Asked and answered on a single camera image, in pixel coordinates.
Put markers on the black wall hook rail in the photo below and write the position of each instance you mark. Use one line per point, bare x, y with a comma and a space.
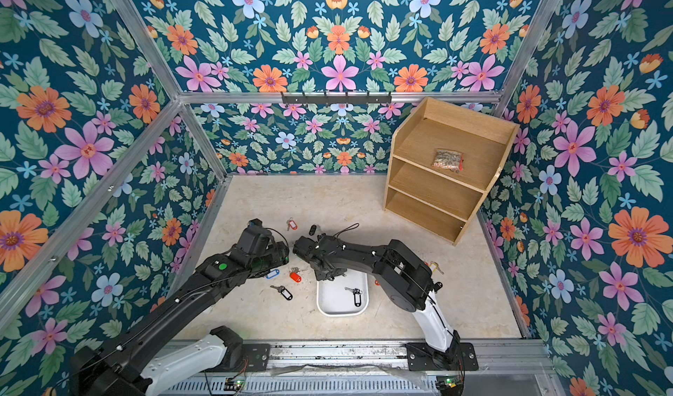
325, 98

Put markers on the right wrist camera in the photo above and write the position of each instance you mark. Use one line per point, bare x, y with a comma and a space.
307, 249

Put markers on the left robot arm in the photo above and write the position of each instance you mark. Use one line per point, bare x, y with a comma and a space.
115, 368

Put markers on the blue tag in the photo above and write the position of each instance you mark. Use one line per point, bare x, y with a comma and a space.
272, 274

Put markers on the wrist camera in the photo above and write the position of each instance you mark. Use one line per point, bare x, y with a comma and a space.
307, 249
255, 240

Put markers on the aluminium front rail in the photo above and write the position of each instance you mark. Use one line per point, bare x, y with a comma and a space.
479, 356

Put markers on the wooden shelf unit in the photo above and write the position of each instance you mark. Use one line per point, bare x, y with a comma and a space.
442, 202

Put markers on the clear bag of small items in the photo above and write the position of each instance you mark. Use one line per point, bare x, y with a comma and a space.
448, 160

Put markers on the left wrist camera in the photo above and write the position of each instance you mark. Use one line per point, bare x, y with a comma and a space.
255, 240

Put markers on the red white label tag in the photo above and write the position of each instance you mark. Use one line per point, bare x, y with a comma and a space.
292, 225

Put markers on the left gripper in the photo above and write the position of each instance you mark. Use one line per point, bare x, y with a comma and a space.
279, 252

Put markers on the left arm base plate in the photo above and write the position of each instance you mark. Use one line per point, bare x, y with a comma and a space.
247, 356

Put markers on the white plastic storage box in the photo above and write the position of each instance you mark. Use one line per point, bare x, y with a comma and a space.
334, 301

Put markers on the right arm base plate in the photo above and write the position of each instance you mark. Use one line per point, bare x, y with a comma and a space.
441, 356

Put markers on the black frame tag key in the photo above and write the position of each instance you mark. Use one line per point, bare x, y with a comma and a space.
284, 292

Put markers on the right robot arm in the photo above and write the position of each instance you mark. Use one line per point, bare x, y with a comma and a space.
403, 276

